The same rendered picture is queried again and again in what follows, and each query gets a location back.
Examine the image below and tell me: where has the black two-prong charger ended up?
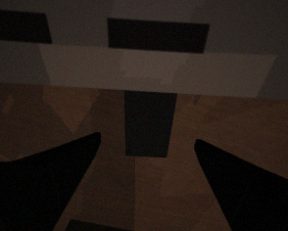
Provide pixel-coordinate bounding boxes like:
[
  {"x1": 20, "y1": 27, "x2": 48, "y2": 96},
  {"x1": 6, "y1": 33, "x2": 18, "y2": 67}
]
[{"x1": 124, "y1": 90, "x2": 177, "y2": 158}]

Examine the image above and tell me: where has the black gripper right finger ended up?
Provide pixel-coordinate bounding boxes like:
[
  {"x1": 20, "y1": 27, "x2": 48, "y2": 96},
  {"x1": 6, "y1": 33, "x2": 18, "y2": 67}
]
[{"x1": 194, "y1": 139, "x2": 288, "y2": 231}]

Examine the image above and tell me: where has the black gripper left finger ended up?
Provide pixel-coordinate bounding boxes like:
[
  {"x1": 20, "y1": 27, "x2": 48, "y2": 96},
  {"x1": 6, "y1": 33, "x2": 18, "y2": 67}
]
[{"x1": 0, "y1": 132, "x2": 101, "y2": 231}]

